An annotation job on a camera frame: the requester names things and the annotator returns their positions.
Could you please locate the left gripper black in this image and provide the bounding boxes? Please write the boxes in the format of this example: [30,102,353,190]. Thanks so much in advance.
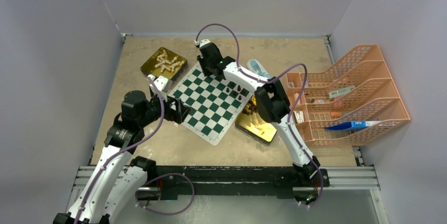
[138,91,191,128]

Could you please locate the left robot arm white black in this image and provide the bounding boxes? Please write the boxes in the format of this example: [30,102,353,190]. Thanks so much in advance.
[53,90,191,223]

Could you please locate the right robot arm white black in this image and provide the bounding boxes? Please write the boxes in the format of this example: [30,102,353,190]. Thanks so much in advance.
[195,39,324,186]

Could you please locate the green white chess mat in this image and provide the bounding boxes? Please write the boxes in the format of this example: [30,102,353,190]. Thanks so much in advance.
[169,63,251,145]

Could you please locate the white chess pieces pile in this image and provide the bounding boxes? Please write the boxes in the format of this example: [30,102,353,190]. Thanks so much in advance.
[154,49,186,73]

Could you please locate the gold tin white pieces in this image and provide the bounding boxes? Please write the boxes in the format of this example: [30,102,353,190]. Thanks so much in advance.
[140,47,188,82]

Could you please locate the brown chess pieces pile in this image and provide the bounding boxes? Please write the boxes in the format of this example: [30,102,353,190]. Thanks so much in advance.
[242,103,257,115]

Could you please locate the gold tin brown pieces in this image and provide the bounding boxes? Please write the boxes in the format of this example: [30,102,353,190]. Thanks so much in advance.
[235,96,277,146]

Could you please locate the blue white packaged item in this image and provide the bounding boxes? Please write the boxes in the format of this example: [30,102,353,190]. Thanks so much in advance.
[246,59,271,79]

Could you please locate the white device in organizer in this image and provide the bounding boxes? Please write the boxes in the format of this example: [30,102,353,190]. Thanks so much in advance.
[293,111,305,124]

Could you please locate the white label card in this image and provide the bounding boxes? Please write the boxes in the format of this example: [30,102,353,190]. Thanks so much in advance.
[328,85,355,100]

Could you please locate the peach plastic file organizer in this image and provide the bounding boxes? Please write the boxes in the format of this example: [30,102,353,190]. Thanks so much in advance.
[284,45,410,147]

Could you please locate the blue box in organizer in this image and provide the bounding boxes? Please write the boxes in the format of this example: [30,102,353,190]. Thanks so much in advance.
[325,121,381,131]

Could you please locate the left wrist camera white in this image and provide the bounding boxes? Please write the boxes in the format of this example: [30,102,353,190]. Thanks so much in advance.
[146,74,172,101]

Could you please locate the black metal base frame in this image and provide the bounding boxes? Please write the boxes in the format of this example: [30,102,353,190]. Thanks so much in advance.
[139,165,331,204]

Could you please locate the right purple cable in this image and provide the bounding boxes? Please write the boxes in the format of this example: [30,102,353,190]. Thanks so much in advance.
[195,23,325,209]

